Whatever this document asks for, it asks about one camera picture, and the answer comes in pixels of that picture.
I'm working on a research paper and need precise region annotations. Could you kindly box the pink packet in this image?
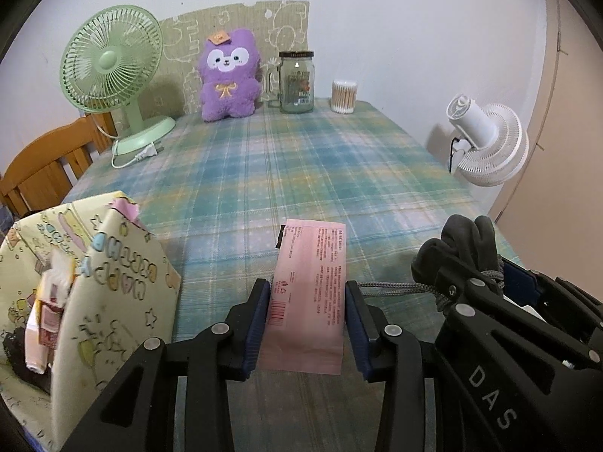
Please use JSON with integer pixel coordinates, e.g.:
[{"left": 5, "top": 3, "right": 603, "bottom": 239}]
[{"left": 257, "top": 219, "right": 346, "bottom": 376}]

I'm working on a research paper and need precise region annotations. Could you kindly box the dark grey sock bundle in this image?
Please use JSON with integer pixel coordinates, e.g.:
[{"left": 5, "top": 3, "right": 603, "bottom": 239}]
[{"left": 359, "top": 214, "right": 505, "bottom": 313}]

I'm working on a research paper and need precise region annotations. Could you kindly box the beige door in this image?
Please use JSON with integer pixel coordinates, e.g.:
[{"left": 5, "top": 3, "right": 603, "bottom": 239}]
[{"left": 491, "top": 0, "right": 602, "bottom": 298}]

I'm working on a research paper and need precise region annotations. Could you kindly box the yellow birthday storage box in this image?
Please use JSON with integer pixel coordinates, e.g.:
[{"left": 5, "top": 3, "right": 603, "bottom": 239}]
[{"left": 1, "top": 191, "right": 181, "bottom": 451}]

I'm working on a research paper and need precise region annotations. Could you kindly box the white standing fan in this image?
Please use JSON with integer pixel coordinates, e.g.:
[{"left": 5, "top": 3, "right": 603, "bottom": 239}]
[{"left": 447, "top": 94, "right": 530, "bottom": 187}]

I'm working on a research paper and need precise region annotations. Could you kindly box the plaid tablecloth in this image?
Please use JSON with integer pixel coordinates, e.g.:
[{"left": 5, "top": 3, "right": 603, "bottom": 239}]
[{"left": 60, "top": 97, "right": 525, "bottom": 452}]

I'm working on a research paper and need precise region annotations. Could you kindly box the cotton swab container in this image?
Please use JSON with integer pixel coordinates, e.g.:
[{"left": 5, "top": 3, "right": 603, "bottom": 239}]
[{"left": 330, "top": 79, "right": 358, "bottom": 115}]

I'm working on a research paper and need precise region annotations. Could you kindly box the glass jar with lid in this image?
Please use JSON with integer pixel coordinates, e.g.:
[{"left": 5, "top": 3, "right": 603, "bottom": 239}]
[{"left": 278, "top": 51, "right": 315, "bottom": 115}]

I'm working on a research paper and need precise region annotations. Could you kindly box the glass mug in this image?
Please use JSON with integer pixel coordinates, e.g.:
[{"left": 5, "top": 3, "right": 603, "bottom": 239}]
[{"left": 266, "top": 63, "right": 282, "bottom": 109}]

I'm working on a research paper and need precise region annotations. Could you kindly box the purple plush bear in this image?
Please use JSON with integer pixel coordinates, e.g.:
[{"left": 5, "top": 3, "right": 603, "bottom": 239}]
[{"left": 197, "top": 27, "right": 262, "bottom": 122}]

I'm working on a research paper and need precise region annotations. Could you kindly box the green patterned cardboard sheet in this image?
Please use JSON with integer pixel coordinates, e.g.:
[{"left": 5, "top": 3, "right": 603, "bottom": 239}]
[{"left": 138, "top": 0, "right": 310, "bottom": 118}]

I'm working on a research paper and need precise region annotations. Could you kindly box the green desk fan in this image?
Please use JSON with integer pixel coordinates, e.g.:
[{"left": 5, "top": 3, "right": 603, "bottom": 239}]
[{"left": 59, "top": 5, "right": 176, "bottom": 170}]

